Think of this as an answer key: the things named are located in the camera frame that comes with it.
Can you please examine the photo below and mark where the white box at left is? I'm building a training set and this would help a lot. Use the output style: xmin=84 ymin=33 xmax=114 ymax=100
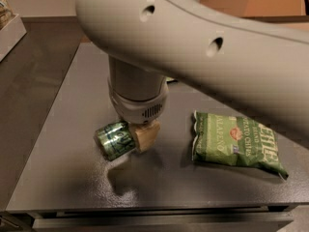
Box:
xmin=0 ymin=0 xmax=27 ymax=62

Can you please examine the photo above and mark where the green soda can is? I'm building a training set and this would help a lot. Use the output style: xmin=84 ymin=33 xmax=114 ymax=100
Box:
xmin=94 ymin=121 xmax=135 ymax=161

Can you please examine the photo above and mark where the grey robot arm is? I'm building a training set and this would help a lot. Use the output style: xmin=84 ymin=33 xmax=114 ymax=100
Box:
xmin=75 ymin=0 xmax=309 ymax=146

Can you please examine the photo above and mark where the green rice crisps bag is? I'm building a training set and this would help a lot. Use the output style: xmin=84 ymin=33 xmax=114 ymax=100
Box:
xmin=166 ymin=77 xmax=177 ymax=83

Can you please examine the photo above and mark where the green jalapeno chips bag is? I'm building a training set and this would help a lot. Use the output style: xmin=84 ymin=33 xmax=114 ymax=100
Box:
xmin=192 ymin=111 xmax=288 ymax=180

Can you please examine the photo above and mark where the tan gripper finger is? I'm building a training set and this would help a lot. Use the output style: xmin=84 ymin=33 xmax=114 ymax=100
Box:
xmin=129 ymin=120 xmax=160 ymax=153

